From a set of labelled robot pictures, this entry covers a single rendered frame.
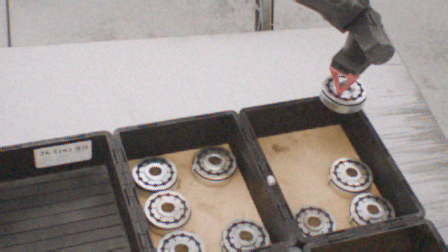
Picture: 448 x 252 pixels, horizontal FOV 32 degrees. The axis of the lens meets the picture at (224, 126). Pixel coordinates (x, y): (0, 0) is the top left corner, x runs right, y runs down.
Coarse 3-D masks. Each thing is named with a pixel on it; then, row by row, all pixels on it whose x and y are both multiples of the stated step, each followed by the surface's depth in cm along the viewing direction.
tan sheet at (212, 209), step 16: (224, 144) 187; (176, 160) 182; (192, 176) 179; (240, 176) 181; (192, 192) 176; (208, 192) 176; (224, 192) 177; (240, 192) 177; (192, 208) 173; (208, 208) 173; (224, 208) 174; (240, 208) 174; (192, 224) 170; (208, 224) 170; (224, 224) 171; (160, 240) 166; (208, 240) 167
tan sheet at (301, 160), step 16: (320, 128) 194; (336, 128) 195; (272, 144) 189; (288, 144) 189; (304, 144) 190; (320, 144) 191; (336, 144) 191; (272, 160) 185; (288, 160) 186; (304, 160) 186; (320, 160) 187; (288, 176) 182; (304, 176) 183; (320, 176) 183; (288, 192) 179; (304, 192) 179; (320, 192) 180; (336, 208) 177
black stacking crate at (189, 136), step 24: (216, 120) 181; (144, 144) 179; (168, 144) 181; (192, 144) 184; (216, 144) 187; (240, 144) 179; (240, 168) 182; (264, 192) 168; (264, 216) 170; (288, 240) 158
